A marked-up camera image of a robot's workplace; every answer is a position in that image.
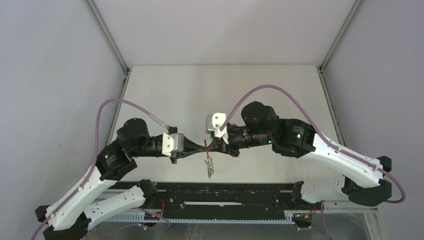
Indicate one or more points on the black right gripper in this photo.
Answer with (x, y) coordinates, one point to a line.
(218, 145)

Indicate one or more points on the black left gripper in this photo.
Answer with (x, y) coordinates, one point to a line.
(188, 146)

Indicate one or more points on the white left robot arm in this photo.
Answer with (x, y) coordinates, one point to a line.
(76, 213)

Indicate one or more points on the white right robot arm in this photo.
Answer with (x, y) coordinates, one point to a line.
(358, 179)

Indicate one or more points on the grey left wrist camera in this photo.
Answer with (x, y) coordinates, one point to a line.
(172, 144)

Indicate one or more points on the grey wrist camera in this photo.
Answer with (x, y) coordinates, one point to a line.
(172, 144)
(213, 124)

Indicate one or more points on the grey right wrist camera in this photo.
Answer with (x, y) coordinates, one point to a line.
(213, 124)

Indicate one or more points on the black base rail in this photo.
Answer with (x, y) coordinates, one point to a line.
(228, 200)

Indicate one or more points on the white slotted cable duct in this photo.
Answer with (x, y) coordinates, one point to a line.
(142, 217)

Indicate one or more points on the grey aluminium frame rail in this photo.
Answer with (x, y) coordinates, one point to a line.
(330, 68)

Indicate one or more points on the left aluminium frame post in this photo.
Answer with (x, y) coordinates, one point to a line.
(105, 31)

